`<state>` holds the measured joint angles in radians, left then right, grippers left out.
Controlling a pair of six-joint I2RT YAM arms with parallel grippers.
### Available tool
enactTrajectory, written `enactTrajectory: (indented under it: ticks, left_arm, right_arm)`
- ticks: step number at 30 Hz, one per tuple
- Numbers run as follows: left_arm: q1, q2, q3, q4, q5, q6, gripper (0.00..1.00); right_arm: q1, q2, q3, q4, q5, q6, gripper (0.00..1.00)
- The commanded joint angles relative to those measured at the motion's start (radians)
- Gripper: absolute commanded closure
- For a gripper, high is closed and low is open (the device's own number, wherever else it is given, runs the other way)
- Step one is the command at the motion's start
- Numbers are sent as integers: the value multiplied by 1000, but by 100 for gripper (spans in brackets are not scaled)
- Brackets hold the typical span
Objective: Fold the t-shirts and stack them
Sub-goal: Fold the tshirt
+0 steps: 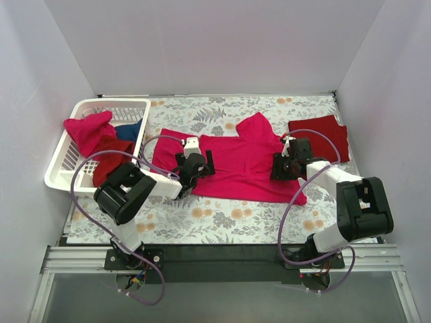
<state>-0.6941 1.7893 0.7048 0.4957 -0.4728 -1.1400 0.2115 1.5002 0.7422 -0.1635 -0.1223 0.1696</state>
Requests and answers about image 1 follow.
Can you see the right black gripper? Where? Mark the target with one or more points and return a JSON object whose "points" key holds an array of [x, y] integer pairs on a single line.
{"points": [[277, 167]]}

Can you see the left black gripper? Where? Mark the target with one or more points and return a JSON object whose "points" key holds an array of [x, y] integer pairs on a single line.
{"points": [[207, 163]]}

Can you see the bright pink t shirt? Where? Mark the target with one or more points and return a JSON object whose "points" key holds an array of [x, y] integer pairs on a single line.
{"points": [[243, 165]]}

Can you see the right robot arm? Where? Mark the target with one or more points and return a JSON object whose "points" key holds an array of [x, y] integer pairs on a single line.
{"points": [[362, 211]]}

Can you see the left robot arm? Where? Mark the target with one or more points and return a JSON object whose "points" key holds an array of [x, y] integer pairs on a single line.
{"points": [[125, 191]]}

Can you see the folded dark red t shirt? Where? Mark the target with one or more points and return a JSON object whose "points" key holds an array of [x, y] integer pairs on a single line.
{"points": [[326, 136]]}

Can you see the floral patterned table mat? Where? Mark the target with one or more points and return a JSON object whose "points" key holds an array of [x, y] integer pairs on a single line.
{"points": [[199, 220]]}

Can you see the blue t shirt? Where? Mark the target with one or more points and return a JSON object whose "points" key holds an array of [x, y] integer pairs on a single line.
{"points": [[128, 132]]}

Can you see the dark red crumpled t shirt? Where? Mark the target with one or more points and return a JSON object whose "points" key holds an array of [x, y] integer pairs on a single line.
{"points": [[109, 162]]}

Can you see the pink t shirt in basket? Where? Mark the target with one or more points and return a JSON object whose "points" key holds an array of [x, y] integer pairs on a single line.
{"points": [[87, 132]]}

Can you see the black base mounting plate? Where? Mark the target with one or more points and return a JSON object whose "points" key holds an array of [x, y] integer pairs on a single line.
{"points": [[218, 263]]}

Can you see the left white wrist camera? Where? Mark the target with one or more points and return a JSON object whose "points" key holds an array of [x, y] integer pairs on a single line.
{"points": [[191, 145]]}

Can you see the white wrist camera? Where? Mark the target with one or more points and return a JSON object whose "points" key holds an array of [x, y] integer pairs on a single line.
{"points": [[285, 139], [191, 145]]}

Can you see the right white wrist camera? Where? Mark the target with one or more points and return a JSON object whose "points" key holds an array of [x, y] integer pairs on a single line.
{"points": [[285, 139]]}

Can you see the aluminium frame rail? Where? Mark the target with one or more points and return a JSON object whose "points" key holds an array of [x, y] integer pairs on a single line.
{"points": [[91, 259]]}

